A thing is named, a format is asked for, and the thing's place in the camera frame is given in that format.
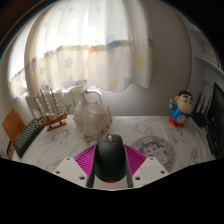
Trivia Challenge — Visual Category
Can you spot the black computer mouse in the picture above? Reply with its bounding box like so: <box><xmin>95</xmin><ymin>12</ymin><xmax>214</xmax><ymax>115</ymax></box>
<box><xmin>94</xmin><ymin>133</ymin><xmax>128</xmax><ymax>184</ymax></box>

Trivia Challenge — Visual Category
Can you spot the brown wooden chair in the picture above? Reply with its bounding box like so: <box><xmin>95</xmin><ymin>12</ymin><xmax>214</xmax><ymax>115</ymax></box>
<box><xmin>1</xmin><ymin>107</ymin><xmax>27</xmax><ymax>144</ymax></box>

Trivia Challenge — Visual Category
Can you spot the cartoon boy figurine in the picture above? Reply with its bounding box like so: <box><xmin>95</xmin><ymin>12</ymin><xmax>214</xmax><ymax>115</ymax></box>
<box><xmin>168</xmin><ymin>89</ymin><xmax>194</xmax><ymax>128</ymax></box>

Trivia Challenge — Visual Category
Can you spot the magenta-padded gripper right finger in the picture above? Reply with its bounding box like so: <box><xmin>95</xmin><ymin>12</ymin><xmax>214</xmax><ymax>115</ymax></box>
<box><xmin>123</xmin><ymin>143</ymin><xmax>170</xmax><ymax>189</ymax></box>

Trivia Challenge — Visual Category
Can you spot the wooden model sailing ship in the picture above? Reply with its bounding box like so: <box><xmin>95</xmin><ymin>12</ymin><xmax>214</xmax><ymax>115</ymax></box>
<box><xmin>33</xmin><ymin>88</ymin><xmax>72</xmax><ymax>132</ymax></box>

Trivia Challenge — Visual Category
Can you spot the white star-print curtain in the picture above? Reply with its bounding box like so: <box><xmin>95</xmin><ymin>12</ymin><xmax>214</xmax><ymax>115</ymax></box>
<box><xmin>8</xmin><ymin>0</ymin><xmax>154</xmax><ymax>100</ymax></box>

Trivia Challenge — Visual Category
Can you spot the round purple printed mouse pad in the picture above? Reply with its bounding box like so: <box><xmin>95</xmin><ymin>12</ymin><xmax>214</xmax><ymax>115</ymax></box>
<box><xmin>130</xmin><ymin>135</ymin><xmax>177</xmax><ymax>173</ymax></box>

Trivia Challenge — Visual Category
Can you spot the large white conch shell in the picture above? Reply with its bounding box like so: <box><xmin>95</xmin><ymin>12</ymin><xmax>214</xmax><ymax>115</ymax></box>
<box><xmin>72</xmin><ymin>89</ymin><xmax>113</xmax><ymax>142</ymax></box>

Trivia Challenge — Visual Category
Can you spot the white printed tablecloth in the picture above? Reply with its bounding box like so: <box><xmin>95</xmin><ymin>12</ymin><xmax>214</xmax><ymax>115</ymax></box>
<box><xmin>11</xmin><ymin>114</ymin><xmax>218</xmax><ymax>192</ymax></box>

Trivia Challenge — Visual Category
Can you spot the black router with antennas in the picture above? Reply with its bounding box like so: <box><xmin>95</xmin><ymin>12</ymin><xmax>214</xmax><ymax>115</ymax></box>
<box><xmin>192</xmin><ymin>93</ymin><xmax>212</xmax><ymax>128</ymax></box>

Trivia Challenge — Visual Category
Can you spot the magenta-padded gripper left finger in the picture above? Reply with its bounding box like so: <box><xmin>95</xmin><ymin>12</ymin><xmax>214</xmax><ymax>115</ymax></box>
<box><xmin>53</xmin><ymin>143</ymin><xmax>99</xmax><ymax>189</ymax></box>

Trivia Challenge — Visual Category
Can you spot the black monitor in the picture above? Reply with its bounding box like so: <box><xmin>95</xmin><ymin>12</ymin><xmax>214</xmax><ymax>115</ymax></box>
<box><xmin>206</xmin><ymin>82</ymin><xmax>224</xmax><ymax>158</ymax></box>

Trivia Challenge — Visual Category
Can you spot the white radiator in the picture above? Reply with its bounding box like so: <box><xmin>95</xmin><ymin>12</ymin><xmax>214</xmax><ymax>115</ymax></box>
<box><xmin>24</xmin><ymin>84</ymin><xmax>103</xmax><ymax>118</ymax></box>

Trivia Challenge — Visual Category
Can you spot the black keyboard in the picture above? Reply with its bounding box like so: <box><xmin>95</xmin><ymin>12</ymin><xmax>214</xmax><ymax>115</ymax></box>
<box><xmin>12</xmin><ymin>117</ymin><xmax>45</xmax><ymax>159</ymax></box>

